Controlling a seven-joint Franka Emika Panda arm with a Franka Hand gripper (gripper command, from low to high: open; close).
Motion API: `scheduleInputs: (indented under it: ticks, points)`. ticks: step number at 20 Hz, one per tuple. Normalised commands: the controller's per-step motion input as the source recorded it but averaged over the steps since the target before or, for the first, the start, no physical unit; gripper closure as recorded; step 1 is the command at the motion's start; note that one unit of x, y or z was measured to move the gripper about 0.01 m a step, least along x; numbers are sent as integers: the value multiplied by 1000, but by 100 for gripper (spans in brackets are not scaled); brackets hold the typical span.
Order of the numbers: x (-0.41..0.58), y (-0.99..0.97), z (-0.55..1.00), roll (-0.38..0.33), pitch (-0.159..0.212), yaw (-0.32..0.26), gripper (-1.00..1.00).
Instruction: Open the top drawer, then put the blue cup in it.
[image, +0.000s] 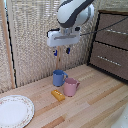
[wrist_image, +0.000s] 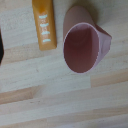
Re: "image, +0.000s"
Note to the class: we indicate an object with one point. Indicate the white plate patterned rim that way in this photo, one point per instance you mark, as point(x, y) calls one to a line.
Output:
point(15, 111)

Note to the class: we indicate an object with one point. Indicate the blue mug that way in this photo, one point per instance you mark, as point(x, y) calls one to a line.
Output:
point(58, 78)

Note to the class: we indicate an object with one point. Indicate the dark wooden drawer cabinet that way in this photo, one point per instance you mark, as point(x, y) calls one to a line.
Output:
point(96, 36)

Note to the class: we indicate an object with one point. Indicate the yellow rectangular block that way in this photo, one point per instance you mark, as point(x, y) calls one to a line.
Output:
point(58, 95)

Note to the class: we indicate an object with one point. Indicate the pink mug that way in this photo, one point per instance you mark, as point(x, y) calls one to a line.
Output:
point(70, 87)

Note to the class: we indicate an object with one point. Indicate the brown drawer closed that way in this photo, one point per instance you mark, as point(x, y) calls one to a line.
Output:
point(106, 68)

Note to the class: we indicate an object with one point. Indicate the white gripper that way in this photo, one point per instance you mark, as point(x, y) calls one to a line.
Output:
point(62, 38)

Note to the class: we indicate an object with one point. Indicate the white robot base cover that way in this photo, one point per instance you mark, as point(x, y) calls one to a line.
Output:
point(121, 118)

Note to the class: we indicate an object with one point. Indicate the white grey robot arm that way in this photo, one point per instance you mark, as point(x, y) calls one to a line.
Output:
point(71, 13)

